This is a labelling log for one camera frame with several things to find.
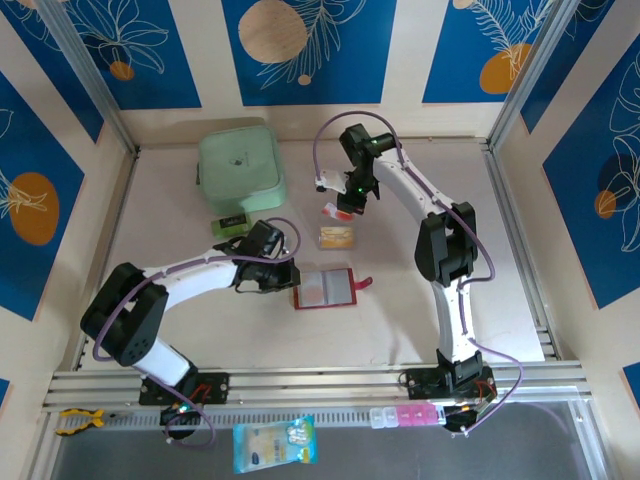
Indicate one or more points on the black left controller board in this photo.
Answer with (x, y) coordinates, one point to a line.
(172, 417)

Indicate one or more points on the aluminium frame post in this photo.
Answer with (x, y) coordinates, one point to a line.
(532, 75)
(90, 75)

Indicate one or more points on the gold credit card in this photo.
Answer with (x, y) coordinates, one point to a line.
(337, 240)

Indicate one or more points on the pink and clear pill organizer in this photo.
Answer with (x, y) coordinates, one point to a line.
(407, 416)

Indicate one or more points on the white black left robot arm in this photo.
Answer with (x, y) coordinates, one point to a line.
(200, 280)

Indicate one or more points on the wet wipes packet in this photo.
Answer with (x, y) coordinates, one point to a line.
(272, 445)

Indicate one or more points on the black controller board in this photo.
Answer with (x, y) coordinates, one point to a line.
(172, 417)
(465, 419)

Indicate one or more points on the aluminium side rail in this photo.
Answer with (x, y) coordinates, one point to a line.
(506, 200)
(128, 175)

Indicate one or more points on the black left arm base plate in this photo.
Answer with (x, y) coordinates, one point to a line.
(217, 387)

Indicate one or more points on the white card with red print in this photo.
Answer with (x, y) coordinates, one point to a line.
(331, 210)

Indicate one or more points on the mint green zip pouch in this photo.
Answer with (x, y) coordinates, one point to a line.
(240, 165)

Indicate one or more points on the red card holder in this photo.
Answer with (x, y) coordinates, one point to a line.
(340, 290)

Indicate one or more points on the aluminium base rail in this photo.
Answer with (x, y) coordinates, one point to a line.
(320, 385)

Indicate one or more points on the black right controller board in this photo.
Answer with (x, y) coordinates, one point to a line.
(465, 419)

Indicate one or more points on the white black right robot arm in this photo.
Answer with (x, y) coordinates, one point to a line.
(450, 320)

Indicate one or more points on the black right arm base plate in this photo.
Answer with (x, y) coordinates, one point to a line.
(420, 382)

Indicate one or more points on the small green box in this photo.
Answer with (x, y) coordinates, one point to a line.
(231, 226)

